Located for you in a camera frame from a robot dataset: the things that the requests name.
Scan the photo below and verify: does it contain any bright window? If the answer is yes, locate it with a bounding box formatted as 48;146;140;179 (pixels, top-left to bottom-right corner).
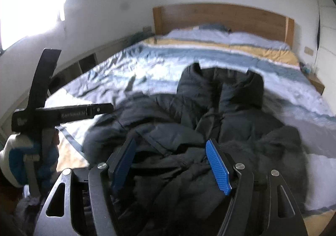
0;0;66;51

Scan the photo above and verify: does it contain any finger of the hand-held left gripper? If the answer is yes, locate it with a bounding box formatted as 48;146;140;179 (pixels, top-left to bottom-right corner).
88;103;114;118

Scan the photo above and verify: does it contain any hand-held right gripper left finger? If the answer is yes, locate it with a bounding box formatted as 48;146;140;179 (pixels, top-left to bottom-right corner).
33;136;137;236

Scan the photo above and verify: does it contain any black wall cable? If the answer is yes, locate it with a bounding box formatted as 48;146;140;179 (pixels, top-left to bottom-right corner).
315;10;321;51

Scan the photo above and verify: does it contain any wooden headboard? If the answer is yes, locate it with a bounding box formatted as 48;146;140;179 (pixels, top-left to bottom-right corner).
153;3;295;50

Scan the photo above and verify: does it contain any wooden nightstand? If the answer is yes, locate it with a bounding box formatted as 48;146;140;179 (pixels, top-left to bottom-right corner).
307;72;325;95

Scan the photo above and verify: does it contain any person's left hand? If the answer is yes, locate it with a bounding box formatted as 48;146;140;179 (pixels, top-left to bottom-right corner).
0;128;60;188

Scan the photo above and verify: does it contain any striped bedspread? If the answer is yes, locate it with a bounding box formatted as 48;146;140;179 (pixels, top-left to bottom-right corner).
43;29;336;236

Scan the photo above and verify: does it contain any dark cloth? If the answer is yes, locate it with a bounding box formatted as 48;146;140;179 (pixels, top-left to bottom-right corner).
14;194;44;226

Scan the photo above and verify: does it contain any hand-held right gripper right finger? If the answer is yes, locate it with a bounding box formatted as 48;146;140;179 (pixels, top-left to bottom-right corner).
205;138;309;236

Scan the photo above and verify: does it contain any blue pillow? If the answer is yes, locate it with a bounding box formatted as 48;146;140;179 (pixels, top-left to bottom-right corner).
198;23;230;33

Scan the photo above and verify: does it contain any black puffer jacket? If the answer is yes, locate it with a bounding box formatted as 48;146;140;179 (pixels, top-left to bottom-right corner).
81;63;310;236

